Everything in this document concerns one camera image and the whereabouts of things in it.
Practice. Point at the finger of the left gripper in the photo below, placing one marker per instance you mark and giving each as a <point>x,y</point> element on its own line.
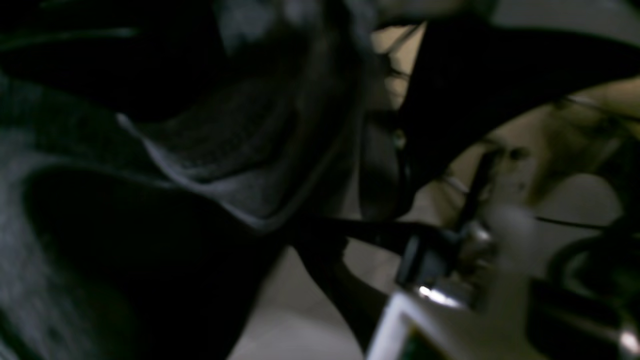
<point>321,244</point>

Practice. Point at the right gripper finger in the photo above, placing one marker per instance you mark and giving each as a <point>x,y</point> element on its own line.
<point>468,79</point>

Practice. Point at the grey T-shirt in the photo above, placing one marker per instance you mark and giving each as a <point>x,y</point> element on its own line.
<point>158,155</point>

